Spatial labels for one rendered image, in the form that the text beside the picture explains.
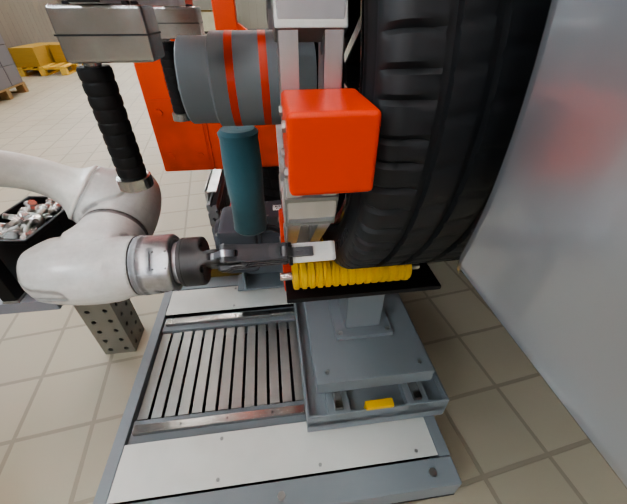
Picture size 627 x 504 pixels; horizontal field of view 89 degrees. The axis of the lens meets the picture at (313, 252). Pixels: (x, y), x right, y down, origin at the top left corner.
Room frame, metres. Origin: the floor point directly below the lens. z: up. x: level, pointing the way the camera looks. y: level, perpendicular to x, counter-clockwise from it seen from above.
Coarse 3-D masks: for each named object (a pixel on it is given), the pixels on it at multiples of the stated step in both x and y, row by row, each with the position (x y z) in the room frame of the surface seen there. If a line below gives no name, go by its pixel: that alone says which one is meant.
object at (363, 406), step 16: (304, 320) 0.68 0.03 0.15; (304, 336) 0.62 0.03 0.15; (304, 352) 0.56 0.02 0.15; (304, 368) 0.51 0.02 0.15; (304, 384) 0.45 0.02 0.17; (400, 384) 0.45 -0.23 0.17; (416, 384) 0.44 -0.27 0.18; (432, 384) 0.46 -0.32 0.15; (304, 400) 0.43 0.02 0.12; (320, 400) 0.42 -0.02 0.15; (336, 400) 0.40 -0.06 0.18; (352, 400) 0.42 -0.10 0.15; (368, 400) 0.42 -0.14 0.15; (384, 400) 0.40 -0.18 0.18; (400, 400) 0.42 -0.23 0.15; (416, 400) 0.41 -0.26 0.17; (432, 400) 0.40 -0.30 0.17; (448, 400) 0.41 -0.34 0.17; (320, 416) 0.37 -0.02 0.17; (336, 416) 0.37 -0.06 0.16; (352, 416) 0.37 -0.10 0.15; (368, 416) 0.38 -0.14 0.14; (384, 416) 0.39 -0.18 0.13; (400, 416) 0.39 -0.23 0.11; (416, 416) 0.40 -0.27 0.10
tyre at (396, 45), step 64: (384, 0) 0.32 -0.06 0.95; (448, 0) 0.31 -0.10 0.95; (512, 0) 0.32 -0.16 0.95; (384, 64) 0.31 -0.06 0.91; (448, 64) 0.31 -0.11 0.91; (512, 64) 0.31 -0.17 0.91; (384, 128) 0.30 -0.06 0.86; (448, 128) 0.30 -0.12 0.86; (512, 128) 0.30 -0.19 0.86; (384, 192) 0.30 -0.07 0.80; (448, 192) 0.30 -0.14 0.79; (384, 256) 0.34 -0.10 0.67; (448, 256) 0.37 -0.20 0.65
